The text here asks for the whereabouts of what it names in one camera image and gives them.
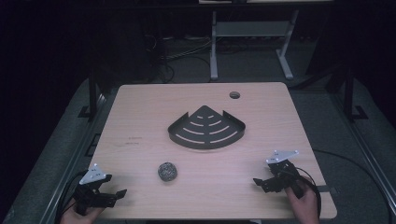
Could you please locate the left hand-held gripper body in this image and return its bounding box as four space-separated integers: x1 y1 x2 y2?
72 162 114 217

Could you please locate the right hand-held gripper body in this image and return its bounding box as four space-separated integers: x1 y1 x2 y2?
265 149 307 200

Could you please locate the steel wool scouring ball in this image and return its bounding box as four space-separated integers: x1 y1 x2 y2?
157 161 178 182

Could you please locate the black metal corner shelf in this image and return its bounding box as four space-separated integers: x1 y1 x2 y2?
167 105 247 150

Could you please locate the person's left hand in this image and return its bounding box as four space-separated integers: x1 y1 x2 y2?
59 199 106 224

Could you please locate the person's right hand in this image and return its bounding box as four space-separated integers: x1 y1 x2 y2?
284 176 321 224

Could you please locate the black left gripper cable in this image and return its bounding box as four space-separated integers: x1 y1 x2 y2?
54 169 90 224

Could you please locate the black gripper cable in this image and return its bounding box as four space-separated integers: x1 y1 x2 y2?
54 169 90 224
293 166 323 219

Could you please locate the aluminium frame rail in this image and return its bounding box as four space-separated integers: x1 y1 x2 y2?
38 90 120 224
329 91 396 216

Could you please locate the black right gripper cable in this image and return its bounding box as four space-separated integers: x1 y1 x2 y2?
293 166 323 219

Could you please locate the black floor cable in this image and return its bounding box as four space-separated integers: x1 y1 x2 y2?
312 148 394 224

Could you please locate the black metal stand post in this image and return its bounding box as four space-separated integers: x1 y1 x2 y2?
340 66 370 123
78 69 108 120

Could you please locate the white metal desk frame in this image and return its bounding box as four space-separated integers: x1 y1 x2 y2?
198 0 334 81

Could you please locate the bundle of floor cables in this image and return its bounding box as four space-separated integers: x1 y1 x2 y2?
143 33 213 84

